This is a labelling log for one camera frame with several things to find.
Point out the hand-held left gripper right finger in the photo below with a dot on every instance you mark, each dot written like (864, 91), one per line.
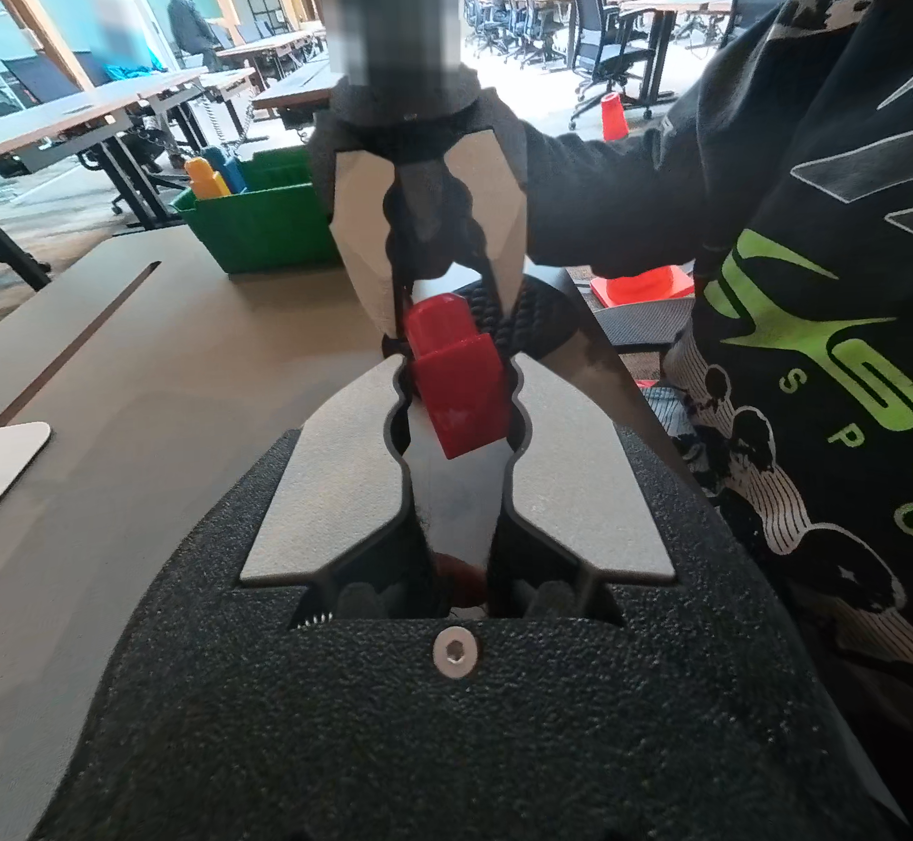
(592, 491)

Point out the orange traffic cone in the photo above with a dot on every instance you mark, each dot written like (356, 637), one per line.
(642, 286)
(614, 119)

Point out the white display stand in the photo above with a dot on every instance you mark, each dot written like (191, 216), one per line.
(21, 452)

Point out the person's right forearm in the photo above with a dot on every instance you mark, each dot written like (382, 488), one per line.
(613, 199)

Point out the red mega block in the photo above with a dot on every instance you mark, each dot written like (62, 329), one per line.
(463, 391)

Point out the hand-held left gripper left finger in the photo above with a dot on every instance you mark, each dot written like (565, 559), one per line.
(335, 491)

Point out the brown office table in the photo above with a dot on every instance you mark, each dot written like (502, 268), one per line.
(299, 88)
(267, 45)
(107, 102)

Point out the person's right hand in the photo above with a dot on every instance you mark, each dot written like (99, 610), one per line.
(428, 213)

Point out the blue mega block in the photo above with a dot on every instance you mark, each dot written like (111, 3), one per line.
(227, 169)

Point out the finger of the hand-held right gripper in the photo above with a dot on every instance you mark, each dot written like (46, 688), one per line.
(499, 213)
(360, 227)

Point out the green plastic bin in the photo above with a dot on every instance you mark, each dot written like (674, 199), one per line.
(264, 224)

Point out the orange mega block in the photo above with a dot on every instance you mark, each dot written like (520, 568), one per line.
(207, 179)

